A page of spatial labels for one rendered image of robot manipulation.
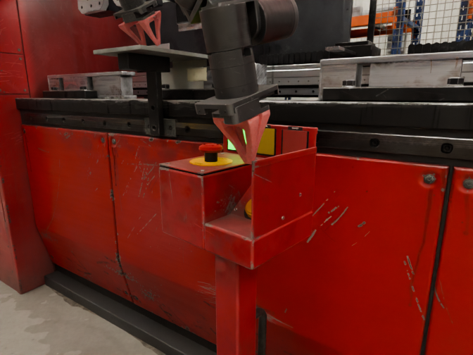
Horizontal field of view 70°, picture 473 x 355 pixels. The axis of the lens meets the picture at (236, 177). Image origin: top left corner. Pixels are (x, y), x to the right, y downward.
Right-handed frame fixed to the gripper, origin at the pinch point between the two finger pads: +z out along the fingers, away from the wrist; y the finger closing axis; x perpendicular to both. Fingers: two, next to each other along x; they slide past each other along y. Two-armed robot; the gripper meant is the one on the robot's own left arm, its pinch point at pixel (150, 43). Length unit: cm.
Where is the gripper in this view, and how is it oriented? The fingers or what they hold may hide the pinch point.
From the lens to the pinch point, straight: 99.2
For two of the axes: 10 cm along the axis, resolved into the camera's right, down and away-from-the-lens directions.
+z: 2.9, 7.5, 5.9
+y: -8.3, -1.2, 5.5
